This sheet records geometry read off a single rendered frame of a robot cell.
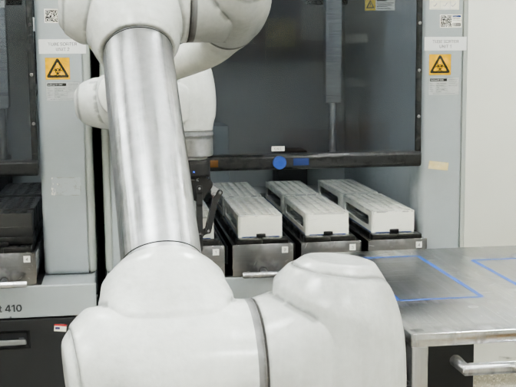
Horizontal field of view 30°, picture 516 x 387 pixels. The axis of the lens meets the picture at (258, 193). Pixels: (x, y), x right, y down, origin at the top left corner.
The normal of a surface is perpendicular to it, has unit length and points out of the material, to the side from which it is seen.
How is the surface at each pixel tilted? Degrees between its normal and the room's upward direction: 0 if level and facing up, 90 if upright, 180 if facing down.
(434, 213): 90
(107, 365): 68
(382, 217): 90
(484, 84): 90
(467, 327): 0
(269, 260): 90
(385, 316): 73
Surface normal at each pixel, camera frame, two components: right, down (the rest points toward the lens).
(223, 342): 0.22, -0.48
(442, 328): -0.01, -0.99
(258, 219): 0.14, 0.13
